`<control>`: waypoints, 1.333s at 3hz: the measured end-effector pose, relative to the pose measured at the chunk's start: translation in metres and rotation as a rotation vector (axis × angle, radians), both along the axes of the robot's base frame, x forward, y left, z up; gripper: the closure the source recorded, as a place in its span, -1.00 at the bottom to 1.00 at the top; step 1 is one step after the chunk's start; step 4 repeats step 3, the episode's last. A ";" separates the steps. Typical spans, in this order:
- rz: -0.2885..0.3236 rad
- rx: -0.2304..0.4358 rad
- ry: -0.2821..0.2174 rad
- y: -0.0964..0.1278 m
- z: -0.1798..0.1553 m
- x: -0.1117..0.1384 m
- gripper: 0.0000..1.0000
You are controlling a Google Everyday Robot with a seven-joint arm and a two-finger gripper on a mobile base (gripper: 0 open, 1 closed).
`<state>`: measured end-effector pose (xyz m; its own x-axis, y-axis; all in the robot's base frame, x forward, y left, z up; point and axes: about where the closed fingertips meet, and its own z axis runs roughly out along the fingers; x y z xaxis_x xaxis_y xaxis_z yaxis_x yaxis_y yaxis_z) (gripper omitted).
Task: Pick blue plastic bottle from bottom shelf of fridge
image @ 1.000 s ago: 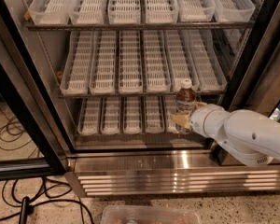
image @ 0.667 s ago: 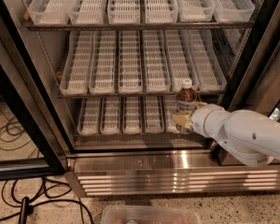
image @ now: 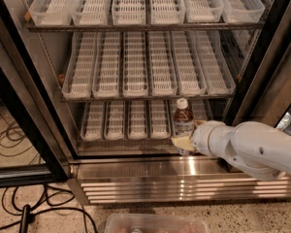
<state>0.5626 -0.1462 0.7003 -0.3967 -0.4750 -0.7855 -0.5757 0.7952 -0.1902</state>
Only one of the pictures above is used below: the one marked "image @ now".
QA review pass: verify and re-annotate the middle shelf tray six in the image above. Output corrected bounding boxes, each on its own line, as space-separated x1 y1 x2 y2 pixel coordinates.
195 31 236 95

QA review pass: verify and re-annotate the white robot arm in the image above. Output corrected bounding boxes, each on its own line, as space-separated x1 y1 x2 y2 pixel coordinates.
172 120 291 181

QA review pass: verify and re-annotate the brown drink plastic bottle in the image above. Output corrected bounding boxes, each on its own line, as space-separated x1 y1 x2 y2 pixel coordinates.
173 98 195 156

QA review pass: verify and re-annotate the top shelf tray five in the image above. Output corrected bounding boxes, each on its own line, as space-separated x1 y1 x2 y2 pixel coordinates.
183 0 224 23

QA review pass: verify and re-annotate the black floor cable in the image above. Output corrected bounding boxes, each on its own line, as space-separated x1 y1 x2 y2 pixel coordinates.
0 183 99 233

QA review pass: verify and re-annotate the bottom shelf tray four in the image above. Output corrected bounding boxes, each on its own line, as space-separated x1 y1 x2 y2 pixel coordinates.
149 100 170 139

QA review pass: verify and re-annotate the open glass fridge door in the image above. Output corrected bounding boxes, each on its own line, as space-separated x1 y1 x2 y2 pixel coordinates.
0 38 70 187

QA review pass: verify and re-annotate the middle shelf tray one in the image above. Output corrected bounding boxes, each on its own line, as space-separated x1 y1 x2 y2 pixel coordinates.
62 32 97 99

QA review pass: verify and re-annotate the stainless steel fridge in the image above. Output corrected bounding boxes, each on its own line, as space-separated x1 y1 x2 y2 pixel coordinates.
0 0 291 205

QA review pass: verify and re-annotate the middle shelf tray three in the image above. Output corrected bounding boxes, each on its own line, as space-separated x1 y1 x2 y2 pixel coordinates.
123 32 148 97

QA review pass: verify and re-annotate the top shelf tray six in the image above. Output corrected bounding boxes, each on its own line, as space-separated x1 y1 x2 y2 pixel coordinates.
221 0 265 23

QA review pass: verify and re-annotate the top shelf tray two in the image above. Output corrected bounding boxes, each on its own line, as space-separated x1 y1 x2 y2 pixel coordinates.
71 0 111 26

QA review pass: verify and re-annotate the top shelf tray four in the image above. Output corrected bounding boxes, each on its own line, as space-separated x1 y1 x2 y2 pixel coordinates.
149 0 185 24

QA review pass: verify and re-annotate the bottom shelf tray two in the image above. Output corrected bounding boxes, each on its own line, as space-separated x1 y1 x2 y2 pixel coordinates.
104 101 124 140

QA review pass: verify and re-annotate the middle shelf tray two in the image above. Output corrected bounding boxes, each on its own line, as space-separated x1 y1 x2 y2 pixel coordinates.
92 32 121 98

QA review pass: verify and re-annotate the middle shelf tray four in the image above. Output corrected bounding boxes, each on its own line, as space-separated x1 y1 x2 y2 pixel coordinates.
147 31 178 96

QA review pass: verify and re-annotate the shelf tray one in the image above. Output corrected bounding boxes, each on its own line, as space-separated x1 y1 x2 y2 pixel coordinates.
62 32 97 99
81 101 104 142
29 0 74 26

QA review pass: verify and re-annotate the top shelf tray three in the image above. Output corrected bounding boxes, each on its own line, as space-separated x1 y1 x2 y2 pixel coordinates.
112 0 146 25

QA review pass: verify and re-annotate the shelf tray three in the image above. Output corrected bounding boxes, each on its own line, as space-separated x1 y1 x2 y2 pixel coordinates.
128 101 147 140
112 0 146 25
123 32 148 97

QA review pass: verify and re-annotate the middle shelf tray five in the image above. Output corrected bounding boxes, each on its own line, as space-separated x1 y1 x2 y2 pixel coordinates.
171 31 206 96

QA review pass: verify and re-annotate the top shelf tray one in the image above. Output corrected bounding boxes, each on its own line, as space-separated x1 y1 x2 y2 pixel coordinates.
29 0 74 26

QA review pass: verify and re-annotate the clear plastic bin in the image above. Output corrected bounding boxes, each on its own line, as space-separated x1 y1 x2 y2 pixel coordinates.
104 214 210 233

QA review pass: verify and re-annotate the shelf tray two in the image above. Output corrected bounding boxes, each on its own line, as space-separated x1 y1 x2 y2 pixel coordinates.
71 0 111 26
92 32 121 98
104 101 124 140

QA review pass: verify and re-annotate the bottom shelf tray one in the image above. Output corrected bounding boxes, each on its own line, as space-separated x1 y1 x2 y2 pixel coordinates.
81 101 104 142

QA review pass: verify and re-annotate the bottom shelf tray three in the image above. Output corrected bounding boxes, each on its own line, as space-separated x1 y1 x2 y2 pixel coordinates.
128 101 147 140

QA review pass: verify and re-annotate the black stand post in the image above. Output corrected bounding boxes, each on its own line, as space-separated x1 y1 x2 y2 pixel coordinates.
18 205 34 233

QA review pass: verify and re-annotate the shelf tray six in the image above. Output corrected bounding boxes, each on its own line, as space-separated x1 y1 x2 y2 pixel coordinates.
221 0 265 23
190 99 213 120
195 31 236 95

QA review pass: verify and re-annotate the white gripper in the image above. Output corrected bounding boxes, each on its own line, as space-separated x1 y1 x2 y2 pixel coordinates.
171 119 234 157

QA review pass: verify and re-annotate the bottom shelf tray six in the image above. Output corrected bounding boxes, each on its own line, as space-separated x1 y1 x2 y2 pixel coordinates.
190 99 213 120

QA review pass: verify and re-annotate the shelf tray four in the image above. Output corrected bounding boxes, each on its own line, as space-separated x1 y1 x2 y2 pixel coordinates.
147 31 178 96
149 100 170 139
149 0 185 24

